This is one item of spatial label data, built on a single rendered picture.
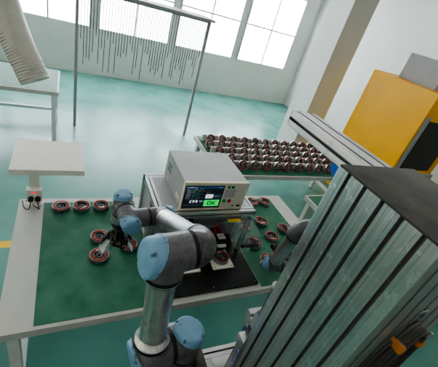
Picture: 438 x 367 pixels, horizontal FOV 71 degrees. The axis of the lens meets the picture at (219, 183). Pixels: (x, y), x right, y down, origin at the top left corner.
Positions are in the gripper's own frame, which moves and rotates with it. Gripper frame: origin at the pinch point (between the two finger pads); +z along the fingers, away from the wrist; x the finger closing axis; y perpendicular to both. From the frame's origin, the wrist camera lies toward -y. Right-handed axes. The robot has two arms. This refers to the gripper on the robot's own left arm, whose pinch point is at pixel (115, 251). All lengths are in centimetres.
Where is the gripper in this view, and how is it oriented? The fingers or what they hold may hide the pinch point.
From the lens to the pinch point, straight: 152.8
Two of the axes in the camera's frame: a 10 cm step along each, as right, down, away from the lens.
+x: 9.0, 0.2, 4.3
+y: 3.4, 5.7, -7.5
